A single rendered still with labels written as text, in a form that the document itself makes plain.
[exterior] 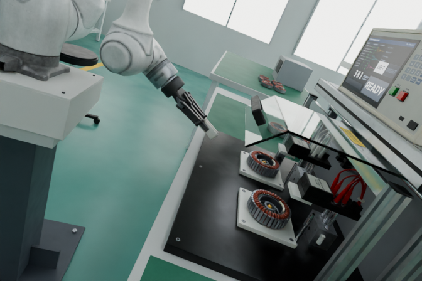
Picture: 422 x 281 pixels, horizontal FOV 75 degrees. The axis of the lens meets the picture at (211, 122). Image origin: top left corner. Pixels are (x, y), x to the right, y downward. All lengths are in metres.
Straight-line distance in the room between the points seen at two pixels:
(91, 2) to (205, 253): 0.83
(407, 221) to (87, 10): 1.06
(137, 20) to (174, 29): 4.77
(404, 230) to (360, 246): 0.20
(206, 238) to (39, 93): 0.53
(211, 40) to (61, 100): 4.71
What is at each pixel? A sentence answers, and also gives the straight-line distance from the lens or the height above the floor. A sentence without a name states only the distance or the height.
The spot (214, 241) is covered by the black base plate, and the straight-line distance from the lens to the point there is 0.64.
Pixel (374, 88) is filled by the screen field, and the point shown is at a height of 1.17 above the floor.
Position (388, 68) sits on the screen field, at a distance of 0.81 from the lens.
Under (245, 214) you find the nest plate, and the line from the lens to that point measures 0.73.
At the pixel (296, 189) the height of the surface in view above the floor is 0.88.
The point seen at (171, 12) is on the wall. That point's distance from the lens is 5.51.
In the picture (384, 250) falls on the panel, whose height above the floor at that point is 0.86.
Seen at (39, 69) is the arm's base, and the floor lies 0.88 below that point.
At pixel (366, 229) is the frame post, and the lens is 0.56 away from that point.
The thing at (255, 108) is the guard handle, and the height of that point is 1.06.
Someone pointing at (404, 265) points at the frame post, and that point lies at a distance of 0.65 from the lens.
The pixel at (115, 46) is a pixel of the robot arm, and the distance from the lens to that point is 0.67.
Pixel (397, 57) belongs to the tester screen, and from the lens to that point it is 0.80.
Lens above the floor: 1.20
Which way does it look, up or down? 21 degrees down
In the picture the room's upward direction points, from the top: 22 degrees clockwise
